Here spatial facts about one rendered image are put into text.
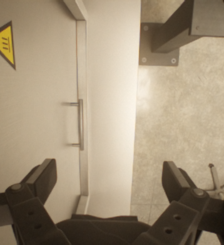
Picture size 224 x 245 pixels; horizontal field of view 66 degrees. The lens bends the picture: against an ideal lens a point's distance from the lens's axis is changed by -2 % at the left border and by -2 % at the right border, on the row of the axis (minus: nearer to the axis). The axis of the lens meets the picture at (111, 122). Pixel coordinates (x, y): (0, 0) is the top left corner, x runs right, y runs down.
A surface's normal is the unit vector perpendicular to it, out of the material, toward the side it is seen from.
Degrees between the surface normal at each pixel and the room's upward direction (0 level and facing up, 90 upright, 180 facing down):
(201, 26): 0
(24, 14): 90
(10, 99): 90
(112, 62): 0
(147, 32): 0
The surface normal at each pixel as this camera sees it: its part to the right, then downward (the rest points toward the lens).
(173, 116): -0.03, 0.25
